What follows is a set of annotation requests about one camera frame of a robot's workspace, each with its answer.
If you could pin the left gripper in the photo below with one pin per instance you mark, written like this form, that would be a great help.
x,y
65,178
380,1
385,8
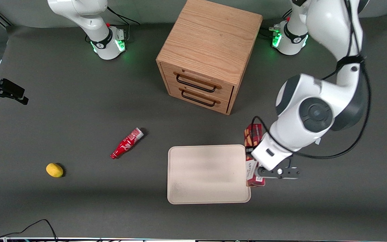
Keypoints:
x,y
249,150

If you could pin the red cookie box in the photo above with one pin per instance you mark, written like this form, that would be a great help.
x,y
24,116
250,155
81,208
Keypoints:
x,y
252,134

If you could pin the beige rectangular tray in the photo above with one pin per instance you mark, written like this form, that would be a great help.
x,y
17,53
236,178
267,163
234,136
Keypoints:
x,y
208,174

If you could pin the yellow lemon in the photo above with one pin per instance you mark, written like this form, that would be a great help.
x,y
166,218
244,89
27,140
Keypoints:
x,y
54,170

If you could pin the wooden drawer front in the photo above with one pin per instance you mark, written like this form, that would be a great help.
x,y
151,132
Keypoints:
x,y
222,105
225,91

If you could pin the red cola bottle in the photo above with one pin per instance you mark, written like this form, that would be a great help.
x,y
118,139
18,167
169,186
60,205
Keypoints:
x,y
126,144

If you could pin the wooden drawer cabinet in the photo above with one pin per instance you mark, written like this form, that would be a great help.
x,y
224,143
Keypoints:
x,y
210,37

